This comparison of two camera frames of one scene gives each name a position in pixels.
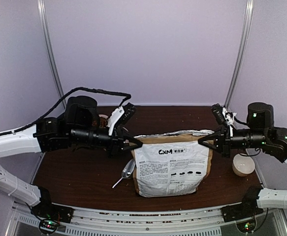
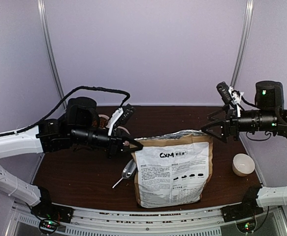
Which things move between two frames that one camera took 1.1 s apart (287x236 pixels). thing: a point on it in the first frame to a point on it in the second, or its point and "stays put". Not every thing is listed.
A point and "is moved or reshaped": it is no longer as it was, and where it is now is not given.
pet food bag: x=171 y=163 is moved or reshaped
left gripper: x=116 y=144 stays put
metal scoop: x=127 y=170 stays put
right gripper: x=226 y=142 to x=228 y=124
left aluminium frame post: x=43 y=14 stays put
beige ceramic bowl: x=242 y=165 stays put
